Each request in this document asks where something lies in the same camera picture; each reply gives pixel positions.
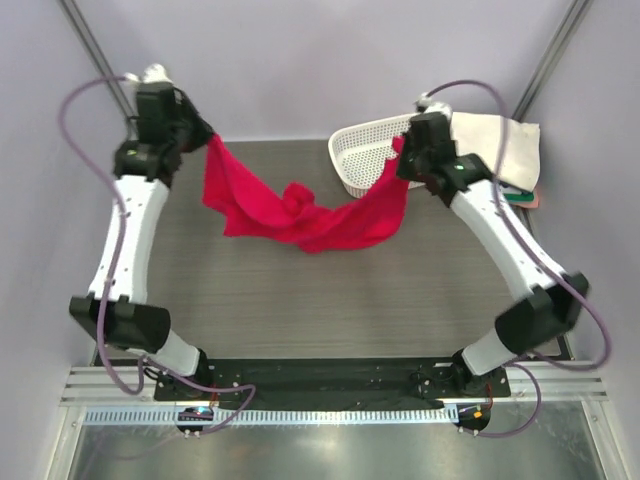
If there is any red t-shirt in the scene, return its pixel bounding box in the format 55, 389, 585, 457
202, 135, 409, 254

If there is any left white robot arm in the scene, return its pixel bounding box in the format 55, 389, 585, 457
69, 79, 213, 400

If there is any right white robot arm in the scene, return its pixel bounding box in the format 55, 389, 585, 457
397, 111, 589, 396

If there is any white plastic basket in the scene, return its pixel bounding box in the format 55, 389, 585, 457
327, 113, 412, 198

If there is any folded cream t-shirt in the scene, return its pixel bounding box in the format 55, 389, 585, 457
451, 112, 540, 192

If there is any folded green t-shirt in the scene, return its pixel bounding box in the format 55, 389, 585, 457
501, 185, 535, 203

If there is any folded pink t-shirt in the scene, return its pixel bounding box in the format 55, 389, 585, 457
505, 192, 539, 209

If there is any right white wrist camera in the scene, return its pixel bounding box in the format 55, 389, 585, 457
414, 93, 453, 120

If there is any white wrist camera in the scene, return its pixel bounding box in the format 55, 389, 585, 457
414, 93, 453, 120
124, 63, 173, 86

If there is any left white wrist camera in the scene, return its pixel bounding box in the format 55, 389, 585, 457
124, 63, 173, 86

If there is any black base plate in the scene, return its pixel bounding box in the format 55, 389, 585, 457
152, 357, 512, 401

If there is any aluminium rail profile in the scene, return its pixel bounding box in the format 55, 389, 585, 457
60, 361, 608, 406

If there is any white slotted cable duct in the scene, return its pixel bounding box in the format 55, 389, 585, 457
84, 405, 458, 426

